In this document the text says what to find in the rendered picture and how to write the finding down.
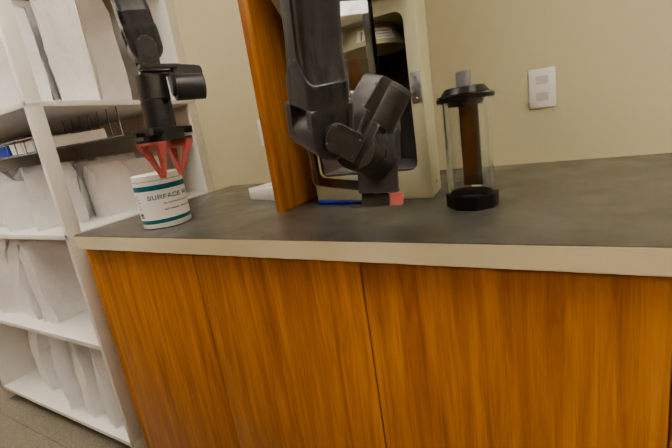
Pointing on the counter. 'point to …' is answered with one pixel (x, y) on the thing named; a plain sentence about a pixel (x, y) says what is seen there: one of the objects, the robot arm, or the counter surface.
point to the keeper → (416, 87)
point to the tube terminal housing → (413, 19)
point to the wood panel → (269, 79)
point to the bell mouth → (388, 38)
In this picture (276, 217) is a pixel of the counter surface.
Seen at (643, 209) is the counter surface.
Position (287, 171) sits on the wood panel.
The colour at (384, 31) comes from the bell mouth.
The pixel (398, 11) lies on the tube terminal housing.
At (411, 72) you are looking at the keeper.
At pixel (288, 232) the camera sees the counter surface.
